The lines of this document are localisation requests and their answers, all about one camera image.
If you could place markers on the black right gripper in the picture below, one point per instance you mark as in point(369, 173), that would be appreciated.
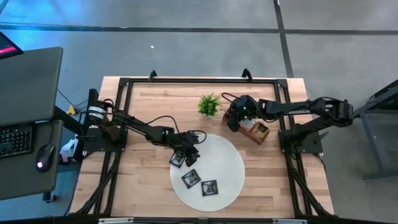
point(244, 109)

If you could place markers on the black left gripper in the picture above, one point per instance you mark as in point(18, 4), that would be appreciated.
point(185, 141)

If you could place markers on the white and orange tea packet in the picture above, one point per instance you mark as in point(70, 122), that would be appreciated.
point(247, 124)

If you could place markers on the black tea packet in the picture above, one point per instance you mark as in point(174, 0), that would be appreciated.
point(177, 159)
point(209, 187)
point(191, 178)

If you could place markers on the round white woven placemat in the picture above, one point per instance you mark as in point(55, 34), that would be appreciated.
point(217, 161)

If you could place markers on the orange mango tea packet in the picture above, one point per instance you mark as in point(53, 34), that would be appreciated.
point(260, 130)

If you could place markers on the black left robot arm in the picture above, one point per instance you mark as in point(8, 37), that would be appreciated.
point(140, 127)

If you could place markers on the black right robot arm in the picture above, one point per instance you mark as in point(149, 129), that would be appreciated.
point(298, 109)

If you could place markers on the brown wooden tea box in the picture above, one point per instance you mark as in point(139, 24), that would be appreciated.
point(253, 140)

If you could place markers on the green plant in white pot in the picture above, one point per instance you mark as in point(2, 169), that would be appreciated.
point(209, 105)

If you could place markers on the yellow plug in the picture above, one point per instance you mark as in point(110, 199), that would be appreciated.
point(72, 109)

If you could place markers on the grey metal table stand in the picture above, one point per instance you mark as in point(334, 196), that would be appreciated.
point(370, 138)

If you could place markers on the black computer mouse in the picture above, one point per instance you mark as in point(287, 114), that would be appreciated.
point(45, 158)

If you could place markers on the grey desk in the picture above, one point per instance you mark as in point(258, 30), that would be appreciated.
point(25, 177)

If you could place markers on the black backlit keyboard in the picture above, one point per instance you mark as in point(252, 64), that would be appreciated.
point(15, 141)

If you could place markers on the dark screen with pink bar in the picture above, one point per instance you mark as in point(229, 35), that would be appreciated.
point(7, 46)

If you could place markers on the black hook-shaped frame bracket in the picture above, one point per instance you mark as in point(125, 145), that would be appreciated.
point(152, 74)
point(247, 74)

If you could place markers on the black aluminium table frame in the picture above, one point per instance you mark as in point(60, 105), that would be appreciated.
point(202, 80)

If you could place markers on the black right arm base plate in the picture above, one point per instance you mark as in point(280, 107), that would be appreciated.
point(311, 146)

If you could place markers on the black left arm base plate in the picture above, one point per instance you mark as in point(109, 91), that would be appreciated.
point(93, 144)

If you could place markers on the silver frame end bracket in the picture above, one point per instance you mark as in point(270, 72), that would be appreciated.
point(289, 221)
point(115, 221)

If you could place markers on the black upright post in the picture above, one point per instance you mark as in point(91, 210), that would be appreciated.
point(92, 95)

